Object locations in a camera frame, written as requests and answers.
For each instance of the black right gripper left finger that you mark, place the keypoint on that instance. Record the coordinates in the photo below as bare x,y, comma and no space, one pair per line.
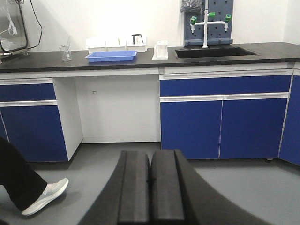
125,198

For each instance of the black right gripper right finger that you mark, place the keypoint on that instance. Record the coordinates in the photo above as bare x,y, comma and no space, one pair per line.
181,196

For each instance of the clear glass test tube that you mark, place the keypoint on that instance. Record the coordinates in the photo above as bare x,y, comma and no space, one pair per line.
68,44

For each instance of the white test tube rack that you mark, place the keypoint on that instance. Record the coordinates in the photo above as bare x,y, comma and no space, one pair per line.
160,51

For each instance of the blue pegboard drying rack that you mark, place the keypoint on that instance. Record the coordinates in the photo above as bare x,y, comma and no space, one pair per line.
216,32

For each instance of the white grey sneaker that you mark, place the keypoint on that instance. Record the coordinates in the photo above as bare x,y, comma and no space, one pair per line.
50,193

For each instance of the person leg black trousers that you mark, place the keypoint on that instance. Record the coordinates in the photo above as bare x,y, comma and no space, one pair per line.
22,183

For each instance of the blue white lab cabinet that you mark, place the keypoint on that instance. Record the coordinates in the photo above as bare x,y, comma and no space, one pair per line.
209,108

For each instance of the blue plastic tray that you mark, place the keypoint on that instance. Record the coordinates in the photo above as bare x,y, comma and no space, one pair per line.
111,56

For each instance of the black lab sink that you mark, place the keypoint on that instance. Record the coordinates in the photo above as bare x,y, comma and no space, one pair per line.
213,52

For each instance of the middle white storage bin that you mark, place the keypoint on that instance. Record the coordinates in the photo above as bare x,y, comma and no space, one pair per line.
116,44

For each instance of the white storage bin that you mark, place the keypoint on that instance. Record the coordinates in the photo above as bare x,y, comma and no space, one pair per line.
116,44
141,48
95,44

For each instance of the right white storage bin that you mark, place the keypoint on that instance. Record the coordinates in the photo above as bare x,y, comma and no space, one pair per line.
141,48

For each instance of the left white storage bin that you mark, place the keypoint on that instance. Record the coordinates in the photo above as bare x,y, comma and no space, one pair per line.
95,44

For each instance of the glass beaker on counter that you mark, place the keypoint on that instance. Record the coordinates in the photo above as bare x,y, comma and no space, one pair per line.
62,53

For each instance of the white lab faucet green knobs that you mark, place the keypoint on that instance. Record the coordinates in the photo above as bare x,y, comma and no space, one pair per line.
205,23

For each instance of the bag of grey pegs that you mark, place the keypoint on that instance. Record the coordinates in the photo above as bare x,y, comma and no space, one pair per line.
189,6

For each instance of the steel framed glass cabinet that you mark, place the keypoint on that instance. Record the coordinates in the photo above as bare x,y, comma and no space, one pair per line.
13,35

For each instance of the black wire tripod stand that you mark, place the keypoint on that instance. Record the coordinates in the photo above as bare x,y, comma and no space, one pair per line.
137,39

